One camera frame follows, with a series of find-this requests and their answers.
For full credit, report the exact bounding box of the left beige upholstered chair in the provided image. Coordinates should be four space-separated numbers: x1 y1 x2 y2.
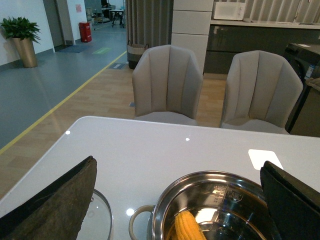
132 44 204 126

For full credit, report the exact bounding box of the red fire extinguisher box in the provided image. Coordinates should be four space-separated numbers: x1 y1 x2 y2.
79 22 92 43

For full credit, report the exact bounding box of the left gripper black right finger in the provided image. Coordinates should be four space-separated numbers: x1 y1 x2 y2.
260 161 320 240

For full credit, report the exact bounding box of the right beige upholstered chair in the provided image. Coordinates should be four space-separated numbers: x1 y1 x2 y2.
219 50 303 135

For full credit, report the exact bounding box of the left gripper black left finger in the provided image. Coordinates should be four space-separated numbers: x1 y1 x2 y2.
0 156 97 240

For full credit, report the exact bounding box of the glass pot lid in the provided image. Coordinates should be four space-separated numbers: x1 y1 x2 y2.
76 189 113 240

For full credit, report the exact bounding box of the stainless steel pot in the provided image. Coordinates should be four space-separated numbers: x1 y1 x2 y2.
128 170 281 240

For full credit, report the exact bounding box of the white microwave oven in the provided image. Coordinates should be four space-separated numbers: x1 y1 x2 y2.
213 1 246 21

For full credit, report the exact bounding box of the blue floor mat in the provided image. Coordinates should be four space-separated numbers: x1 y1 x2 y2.
58 45 90 53

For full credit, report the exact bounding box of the woven storage basket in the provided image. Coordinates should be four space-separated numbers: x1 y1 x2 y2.
127 40 149 70

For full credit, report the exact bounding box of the white pillar cabinet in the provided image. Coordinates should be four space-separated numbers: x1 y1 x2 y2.
171 0 214 71

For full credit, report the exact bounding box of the green potted plant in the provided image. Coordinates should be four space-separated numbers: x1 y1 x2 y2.
0 16 41 68

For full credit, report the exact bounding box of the dark grey kitchen counter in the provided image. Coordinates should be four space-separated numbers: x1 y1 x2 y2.
204 23 320 74

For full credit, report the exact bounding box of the distant black table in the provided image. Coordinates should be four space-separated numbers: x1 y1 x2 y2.
109 9 125 28

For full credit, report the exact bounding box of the beige upholstered chair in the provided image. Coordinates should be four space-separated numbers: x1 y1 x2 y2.
219 50 303 135
132 44 204 126

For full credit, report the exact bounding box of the yellow corn cob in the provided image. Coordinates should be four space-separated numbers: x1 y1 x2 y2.
166 211 206 240

